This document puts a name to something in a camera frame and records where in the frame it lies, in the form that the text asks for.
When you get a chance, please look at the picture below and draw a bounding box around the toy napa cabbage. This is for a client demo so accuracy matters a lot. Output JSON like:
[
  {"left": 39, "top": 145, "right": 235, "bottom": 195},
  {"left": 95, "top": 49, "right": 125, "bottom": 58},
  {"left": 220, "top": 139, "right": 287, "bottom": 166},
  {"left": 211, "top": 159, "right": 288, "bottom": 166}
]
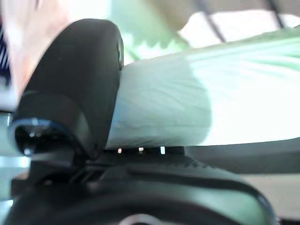
[
  {"left": 105, "top": 27, "right": 300, "bottom": 150},
  {"left": 110, "top": 0, "right": 190, "bottom": 64}
]

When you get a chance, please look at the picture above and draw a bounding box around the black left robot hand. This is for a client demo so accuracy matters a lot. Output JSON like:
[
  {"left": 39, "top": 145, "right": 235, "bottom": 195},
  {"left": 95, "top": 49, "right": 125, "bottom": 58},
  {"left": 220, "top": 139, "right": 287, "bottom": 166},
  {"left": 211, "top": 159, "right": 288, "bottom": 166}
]
[{"left": 0, "top": 18, "right": 279, "bottom": 225}]

